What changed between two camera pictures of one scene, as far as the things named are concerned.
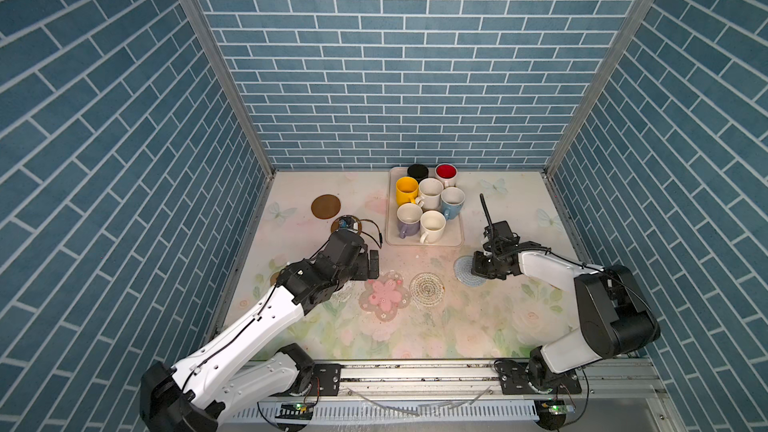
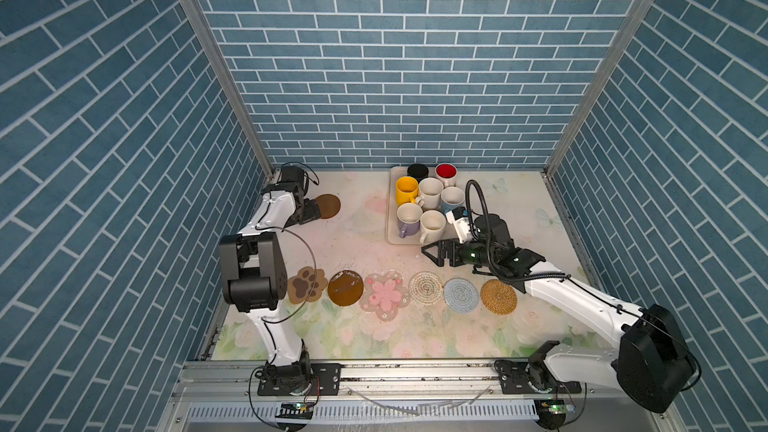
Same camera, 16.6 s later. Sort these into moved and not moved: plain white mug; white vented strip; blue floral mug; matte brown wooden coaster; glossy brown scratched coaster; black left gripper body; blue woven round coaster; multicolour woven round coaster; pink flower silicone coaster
Moved: black left gripper body; blue woven round coaster; glossy brown scratched coaster
Not moved: pink flower silicone coaster; white vented strip; matte brown wooden coaster; multicolour woven round coaster; blue floral mug; plain white mug
